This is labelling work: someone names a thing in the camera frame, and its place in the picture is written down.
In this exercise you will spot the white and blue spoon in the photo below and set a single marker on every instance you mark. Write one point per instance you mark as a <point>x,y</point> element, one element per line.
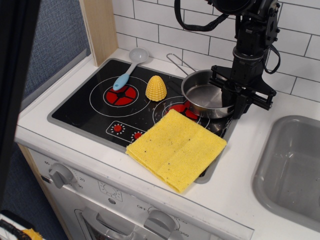
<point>137,56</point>

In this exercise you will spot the grey left oven knob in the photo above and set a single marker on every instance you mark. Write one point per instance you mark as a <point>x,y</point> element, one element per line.
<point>60,175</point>

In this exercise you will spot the wooden side post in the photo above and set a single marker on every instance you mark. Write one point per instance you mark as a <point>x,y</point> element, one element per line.
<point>99,21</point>

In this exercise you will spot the yellow toy corn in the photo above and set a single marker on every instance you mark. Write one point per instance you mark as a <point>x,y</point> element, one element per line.
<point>156,89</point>

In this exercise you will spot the white toy oven front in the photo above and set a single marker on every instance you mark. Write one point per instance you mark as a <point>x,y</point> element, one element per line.
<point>93,210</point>

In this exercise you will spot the grey oven knob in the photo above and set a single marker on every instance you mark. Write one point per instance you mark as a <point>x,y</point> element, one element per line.
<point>60,175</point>
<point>160,224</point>

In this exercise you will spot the yellow towel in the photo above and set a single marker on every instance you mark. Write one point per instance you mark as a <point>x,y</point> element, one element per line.
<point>176,150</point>

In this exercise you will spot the stainless steel pot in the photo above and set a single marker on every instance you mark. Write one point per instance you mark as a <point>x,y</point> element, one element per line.
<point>203,98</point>

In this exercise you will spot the black toy stove top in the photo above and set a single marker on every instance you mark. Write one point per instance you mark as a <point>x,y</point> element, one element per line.
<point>118,118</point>

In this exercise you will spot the grey right oven knob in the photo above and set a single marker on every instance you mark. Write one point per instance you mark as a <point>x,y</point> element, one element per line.
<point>160,224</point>

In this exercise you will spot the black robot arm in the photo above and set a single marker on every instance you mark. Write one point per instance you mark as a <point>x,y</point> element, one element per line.
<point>256,29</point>

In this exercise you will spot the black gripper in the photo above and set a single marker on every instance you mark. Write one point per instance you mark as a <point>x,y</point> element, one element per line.
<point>242,84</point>

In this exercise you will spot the grey sink basin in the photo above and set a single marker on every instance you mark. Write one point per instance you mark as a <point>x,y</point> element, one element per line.
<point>287,179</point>

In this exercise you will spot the yellow cloth bottom corner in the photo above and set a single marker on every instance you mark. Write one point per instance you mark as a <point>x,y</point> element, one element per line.
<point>31,234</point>

